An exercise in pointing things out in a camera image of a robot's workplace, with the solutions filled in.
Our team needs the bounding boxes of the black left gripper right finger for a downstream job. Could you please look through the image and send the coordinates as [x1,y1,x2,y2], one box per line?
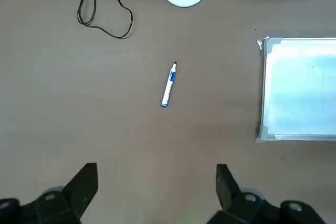
[207,164,329,224]

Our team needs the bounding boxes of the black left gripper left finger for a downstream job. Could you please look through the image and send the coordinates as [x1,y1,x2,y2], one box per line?
[0,163,98,224]

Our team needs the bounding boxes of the white blue whiteboard marker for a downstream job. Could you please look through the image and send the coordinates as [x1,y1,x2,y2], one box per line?
[159,61,179,109]

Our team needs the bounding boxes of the silver framed whiteboard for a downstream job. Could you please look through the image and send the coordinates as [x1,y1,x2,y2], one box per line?
[256,36,336,144]

